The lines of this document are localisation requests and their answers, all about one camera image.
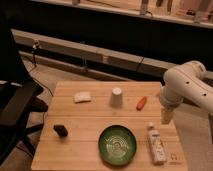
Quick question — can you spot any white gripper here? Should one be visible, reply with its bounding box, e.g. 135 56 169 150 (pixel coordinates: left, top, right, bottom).
159 91 183 124

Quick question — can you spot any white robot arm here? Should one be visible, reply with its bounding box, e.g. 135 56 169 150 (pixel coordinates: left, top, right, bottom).
159 61 213 124

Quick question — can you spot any black eraser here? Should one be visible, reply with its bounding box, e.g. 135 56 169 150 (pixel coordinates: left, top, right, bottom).
53 125 68 137

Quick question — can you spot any white crumpled cloth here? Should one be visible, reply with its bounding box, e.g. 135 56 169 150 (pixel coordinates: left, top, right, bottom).
74 92 91 103

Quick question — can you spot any orange carrot toy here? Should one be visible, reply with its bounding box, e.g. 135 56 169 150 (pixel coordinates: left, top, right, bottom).
136 96 147 111

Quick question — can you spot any black office chair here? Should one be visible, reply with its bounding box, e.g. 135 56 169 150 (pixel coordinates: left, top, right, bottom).
0 6 48 165

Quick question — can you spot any white plastic bottle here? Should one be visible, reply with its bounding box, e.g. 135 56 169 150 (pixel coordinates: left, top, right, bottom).
148 122 167 165

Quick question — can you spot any green ceramic bowl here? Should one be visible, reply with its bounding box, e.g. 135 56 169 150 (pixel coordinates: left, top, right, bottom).
98 125 137 167

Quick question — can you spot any black cable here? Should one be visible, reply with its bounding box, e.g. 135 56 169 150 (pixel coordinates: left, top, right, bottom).
20 41 54 98

